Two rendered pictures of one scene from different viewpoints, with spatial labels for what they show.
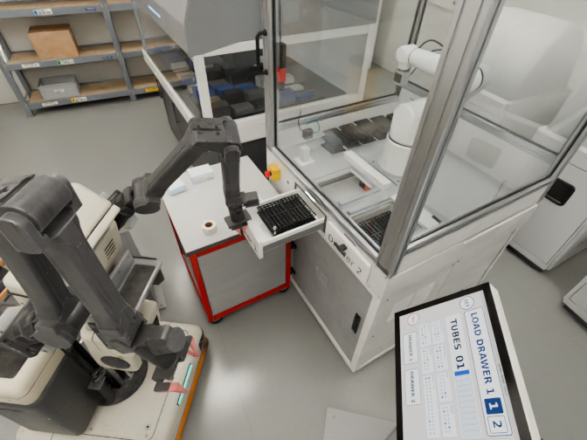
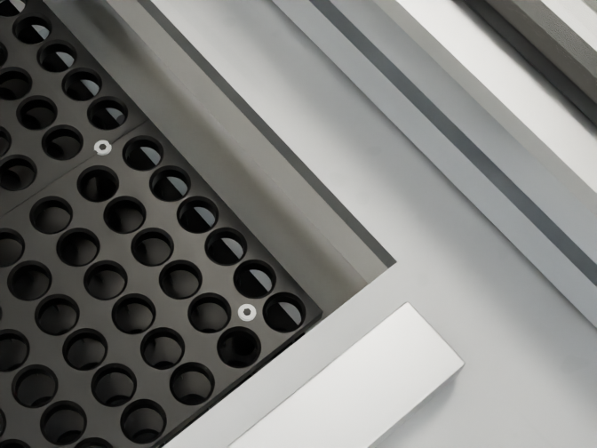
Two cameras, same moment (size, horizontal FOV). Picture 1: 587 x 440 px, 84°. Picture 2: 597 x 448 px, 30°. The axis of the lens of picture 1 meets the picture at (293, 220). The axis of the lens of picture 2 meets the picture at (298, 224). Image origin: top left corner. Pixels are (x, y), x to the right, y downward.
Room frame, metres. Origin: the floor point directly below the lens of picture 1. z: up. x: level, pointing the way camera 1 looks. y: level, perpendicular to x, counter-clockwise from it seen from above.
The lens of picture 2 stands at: (1.16, -0.32, 1.22)
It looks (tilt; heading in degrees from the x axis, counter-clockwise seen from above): 64 degrees down; 160
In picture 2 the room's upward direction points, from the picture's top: 11 degrees clockwise
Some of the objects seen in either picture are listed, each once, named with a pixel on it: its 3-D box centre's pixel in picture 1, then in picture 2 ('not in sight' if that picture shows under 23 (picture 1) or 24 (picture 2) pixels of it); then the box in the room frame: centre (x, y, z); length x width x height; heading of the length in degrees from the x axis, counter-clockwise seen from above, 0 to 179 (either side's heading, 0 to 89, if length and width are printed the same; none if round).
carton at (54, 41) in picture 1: (54, 41); not in sight; (4.11, 2.83, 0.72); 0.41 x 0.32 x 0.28; 116
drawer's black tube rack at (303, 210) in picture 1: (286, 216); not in sight; (1.13, 0.04, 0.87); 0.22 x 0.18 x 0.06; 121
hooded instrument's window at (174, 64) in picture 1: (233, 42); not in sight; (2.84, 0.52, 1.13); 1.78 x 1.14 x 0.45; 31
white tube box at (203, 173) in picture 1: (200, 174); not in sight; (1.56, 0.55, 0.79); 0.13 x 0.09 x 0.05; 120
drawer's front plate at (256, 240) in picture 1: (246, 229); not in sight; (1.03, 0.21, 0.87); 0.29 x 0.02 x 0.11; 31
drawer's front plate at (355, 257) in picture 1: (346, 250); not in sight; (0.93, -0.23, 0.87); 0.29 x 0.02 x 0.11; 31
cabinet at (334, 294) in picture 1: (373, 244); not in sight; (1.40, -0.51, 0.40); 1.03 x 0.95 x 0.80; 31
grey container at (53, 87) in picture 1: (59, 86); not in sight; (4.04, 2.96, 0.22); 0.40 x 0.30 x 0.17; 116
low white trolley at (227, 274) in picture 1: (229, 242); not in sight; (1.39, 0.40, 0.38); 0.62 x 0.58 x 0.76; 31
